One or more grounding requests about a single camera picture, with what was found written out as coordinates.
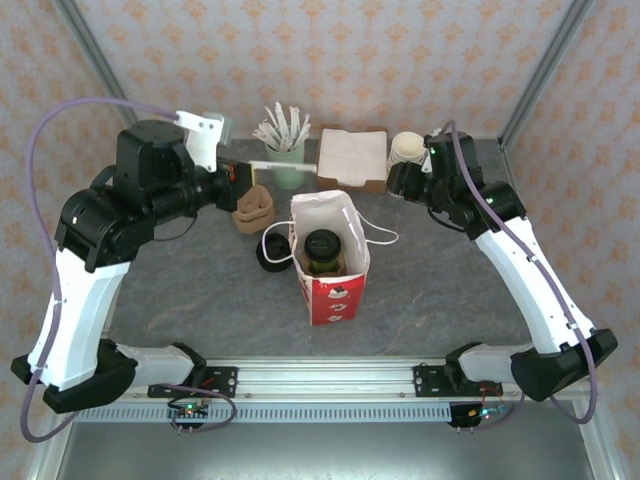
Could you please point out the white paper-wrapped straw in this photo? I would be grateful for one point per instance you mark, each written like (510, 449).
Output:
(264, 135)
(296, 122)
(305, 127)
(280, 117)
(285, 165)
(270, 120)

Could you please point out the coffee cup with black lid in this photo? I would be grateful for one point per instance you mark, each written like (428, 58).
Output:
(322, 245)

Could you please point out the red and white paper bag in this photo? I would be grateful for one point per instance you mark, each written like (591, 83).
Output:
(335, 300)

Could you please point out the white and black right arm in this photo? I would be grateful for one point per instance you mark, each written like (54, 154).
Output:
(540, 290)

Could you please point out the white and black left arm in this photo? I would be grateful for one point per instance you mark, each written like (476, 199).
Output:
(75, 320)

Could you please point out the stack of paper cups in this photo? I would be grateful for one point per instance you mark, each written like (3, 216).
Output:
(405, 147)

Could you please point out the green straw holder cup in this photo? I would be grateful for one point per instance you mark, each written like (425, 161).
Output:
(285, 180)

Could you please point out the brown cardboard napkin tray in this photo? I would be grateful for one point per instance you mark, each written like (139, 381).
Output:
(350, 187)

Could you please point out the stack of white napkins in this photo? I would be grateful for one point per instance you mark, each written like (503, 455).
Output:
(352, 155)

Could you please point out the black cup lid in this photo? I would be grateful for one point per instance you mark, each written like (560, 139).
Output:
(272, 250)

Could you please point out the small controller circuit board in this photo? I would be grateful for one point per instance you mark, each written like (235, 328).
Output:
(487, 412)
(189, 409)

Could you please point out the grey metal base sheet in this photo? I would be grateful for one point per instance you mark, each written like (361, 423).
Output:
(320, 450)

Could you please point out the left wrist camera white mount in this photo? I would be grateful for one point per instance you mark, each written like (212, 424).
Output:
(202, 137)

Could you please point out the aluminium frame post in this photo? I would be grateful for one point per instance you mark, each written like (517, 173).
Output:
(547, 65)
(95, 50)

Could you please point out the aluminium base rail extrusion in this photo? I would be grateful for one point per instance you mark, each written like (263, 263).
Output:
(325, 375)

